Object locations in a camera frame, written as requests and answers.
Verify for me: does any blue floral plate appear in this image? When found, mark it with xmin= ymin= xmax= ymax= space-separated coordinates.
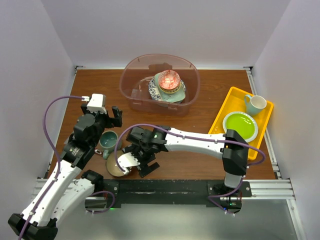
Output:
xmin=147 ymin=76 xmax=187 ymax=103

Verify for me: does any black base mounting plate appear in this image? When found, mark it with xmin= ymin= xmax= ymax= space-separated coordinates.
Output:
xmin=104 ymin=179 xmax=252 ymax=213

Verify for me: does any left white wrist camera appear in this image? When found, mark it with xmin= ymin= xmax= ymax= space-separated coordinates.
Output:
xmin=81 ymin=93 xmax=107 ymax=114

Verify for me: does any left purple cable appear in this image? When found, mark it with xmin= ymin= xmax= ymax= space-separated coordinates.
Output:
xmin=17 ymin=95 xmax=90 ymax=240

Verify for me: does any brown handled small spoon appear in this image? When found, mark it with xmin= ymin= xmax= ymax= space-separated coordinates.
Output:
xmin=94 ymin=149 xmax=103 ymax=155

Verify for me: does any red patterned bowl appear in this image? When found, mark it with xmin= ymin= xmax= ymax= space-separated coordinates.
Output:
xmin=158 ymin=70 xmax=181 ymax=89

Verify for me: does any teal ceramic cup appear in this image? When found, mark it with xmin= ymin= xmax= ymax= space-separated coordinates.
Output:
xmin=98 ymin=130 xmax=122 ymax=160

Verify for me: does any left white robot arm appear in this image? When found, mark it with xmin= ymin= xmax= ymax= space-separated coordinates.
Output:
xmin=8 ymin=104 xmax=123 ymax=240

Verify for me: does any purple cable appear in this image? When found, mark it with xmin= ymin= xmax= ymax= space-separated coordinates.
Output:
xmin=17 ymin=95 xmax=90 ymax=240
xmin=114 ymin=123 xmax=266 ymax=173

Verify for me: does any light blue mug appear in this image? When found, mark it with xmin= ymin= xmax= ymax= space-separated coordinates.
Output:
xmin=244 ymin=94 xmax=267 ymax=116

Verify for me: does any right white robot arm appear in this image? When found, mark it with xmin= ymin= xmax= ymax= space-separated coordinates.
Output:
xmin=117 ymin=124 xmax=249 ymax=197

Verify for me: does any yellow flower patterned bowl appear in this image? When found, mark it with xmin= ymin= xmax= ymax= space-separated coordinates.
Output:
xmin=158 ymin=86 xmax=181 ymax=95

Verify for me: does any green plate white rim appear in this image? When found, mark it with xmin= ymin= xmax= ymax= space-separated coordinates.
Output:
xmin=222 ymin=111 xmax=258 ymax=143

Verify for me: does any white cream bowl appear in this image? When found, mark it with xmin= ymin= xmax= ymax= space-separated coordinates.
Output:
xmin=160 ymin=85 xmax=181 ymax=94

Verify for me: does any aluminium frame rail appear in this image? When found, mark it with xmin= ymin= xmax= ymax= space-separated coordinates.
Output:
xmin=248 ymin=179 xmax=307 ymax=240

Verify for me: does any pink translucent plastic bin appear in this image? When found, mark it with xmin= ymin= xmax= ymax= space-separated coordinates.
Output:
xmin=119 ymin=54 xmax=201 ymax=116

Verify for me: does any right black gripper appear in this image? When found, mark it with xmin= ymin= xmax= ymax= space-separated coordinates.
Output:
xmin=122 ymin=143 xmax=160 ymax=178

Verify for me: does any mint green rectangular dish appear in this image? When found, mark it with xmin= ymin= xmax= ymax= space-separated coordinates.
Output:
xmin=154 ymin=73 xmax=186 ymax=103

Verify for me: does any brown beige bowl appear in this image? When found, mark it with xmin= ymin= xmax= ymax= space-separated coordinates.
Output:
xmin=106 ymin=151 xmax=130 ymax=177

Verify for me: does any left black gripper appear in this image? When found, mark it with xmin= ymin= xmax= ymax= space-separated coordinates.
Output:
xmin=81 ymin=103 xmax=122 ymax=148

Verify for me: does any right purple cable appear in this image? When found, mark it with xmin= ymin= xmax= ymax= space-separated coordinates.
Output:
xmin=114 ymin=123 xmax=266 ymax=173

